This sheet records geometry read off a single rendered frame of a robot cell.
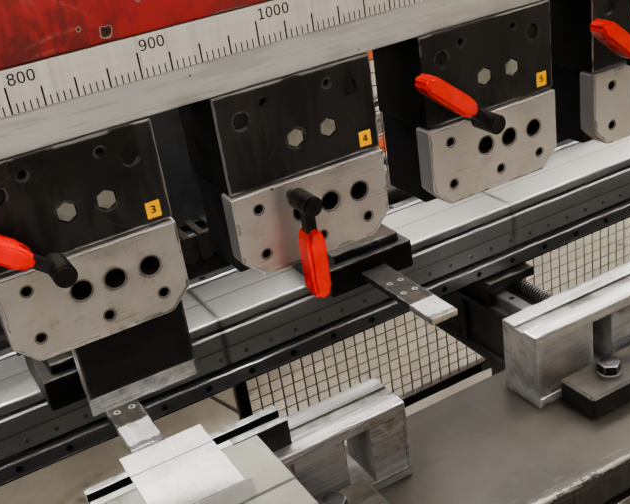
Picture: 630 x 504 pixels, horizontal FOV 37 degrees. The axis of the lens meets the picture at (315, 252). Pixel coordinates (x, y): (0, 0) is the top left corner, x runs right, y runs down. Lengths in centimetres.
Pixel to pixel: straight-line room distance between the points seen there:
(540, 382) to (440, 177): 32
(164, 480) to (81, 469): 178
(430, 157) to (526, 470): 36
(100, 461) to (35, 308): 194
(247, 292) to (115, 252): 47
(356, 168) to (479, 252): 53
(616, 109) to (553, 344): 27
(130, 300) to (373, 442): 34
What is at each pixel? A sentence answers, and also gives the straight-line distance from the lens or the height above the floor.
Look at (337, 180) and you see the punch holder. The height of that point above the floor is 124.
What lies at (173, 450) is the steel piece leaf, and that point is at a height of 100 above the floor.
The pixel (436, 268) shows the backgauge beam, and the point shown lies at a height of 94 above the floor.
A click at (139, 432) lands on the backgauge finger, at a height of 100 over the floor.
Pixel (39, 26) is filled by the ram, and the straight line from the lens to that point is 72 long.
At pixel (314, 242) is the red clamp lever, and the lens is 80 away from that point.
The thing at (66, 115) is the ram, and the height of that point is 136.
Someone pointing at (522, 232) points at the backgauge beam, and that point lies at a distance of 139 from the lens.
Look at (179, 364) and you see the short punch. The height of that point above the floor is 110.
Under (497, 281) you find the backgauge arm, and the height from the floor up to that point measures 88.
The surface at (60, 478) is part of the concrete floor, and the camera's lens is 268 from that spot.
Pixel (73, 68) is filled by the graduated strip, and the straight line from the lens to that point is 73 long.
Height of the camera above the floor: 156
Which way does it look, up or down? 26 degrees down
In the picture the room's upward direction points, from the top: 9 degrees counter-clockwise
